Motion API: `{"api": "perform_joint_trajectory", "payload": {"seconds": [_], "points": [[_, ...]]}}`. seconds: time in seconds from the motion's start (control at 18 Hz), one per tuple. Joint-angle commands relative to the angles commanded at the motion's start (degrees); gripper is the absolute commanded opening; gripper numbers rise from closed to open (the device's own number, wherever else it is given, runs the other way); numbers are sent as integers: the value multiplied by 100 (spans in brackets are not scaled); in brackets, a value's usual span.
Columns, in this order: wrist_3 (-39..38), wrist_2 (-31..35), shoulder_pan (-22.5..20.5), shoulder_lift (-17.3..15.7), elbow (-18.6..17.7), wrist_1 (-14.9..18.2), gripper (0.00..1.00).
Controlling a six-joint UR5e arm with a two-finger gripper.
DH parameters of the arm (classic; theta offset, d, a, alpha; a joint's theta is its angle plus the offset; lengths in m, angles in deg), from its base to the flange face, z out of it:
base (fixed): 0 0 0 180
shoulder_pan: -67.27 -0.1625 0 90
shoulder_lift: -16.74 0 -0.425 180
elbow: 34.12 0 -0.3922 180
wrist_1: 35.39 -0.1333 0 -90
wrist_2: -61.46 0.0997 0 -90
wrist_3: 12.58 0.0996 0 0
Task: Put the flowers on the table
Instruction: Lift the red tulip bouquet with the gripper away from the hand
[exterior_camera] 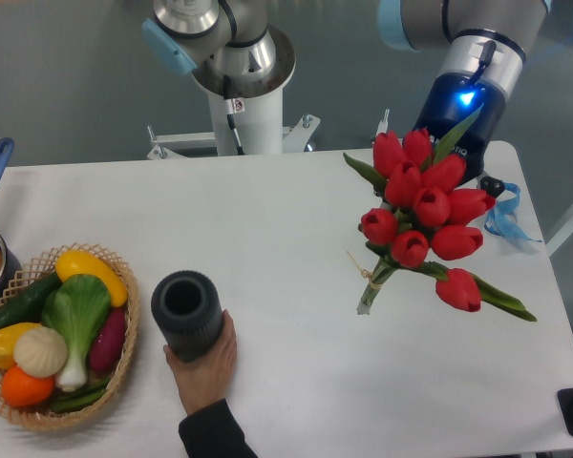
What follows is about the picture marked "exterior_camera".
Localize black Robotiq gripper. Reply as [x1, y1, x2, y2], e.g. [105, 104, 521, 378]
[414, 74, 505, 198]

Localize red tulip bouquet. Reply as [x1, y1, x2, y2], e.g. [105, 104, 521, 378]
[344, 112, 536, 323]

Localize dark grey ribbed vase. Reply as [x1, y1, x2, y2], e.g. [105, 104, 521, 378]
[151, 270, 223, 363]

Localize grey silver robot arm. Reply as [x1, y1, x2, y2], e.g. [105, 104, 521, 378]
[142, 1, 551, 196]

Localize black sleeved forearm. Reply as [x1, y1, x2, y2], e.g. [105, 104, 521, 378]
[179, 400, 257, 458]

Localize person's bare hand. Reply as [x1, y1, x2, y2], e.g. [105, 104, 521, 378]
[163, 310, 238, 415]

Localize blue crumpled ribbon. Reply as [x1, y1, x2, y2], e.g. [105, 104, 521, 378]
[484, 182, 542, 242]

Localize purple sweet potato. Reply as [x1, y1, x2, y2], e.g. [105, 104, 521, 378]
[88, 308, 126, 373]

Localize green bok choy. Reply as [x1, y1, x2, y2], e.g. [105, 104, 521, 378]
[41, 274, 111, 392]

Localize woven wicker basket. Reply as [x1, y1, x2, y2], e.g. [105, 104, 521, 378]
[0, 243, 140, 431]

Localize green bean pods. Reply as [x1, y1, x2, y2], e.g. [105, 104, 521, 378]
[49, 378, 110, 414]

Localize dark green cucumber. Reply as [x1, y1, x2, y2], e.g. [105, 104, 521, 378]
[0, 271, 62, 329]

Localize cream steamed bun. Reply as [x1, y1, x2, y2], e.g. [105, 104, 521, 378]
[13, 326, 68, 378]

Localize orange fruit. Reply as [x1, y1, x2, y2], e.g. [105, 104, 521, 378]
[1, 365, 54, 407]

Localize yellow bell pepper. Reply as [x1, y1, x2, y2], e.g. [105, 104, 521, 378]
[0, 323, 41, 370]

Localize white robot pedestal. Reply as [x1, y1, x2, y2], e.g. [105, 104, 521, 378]
[148, 26, 321, 159]

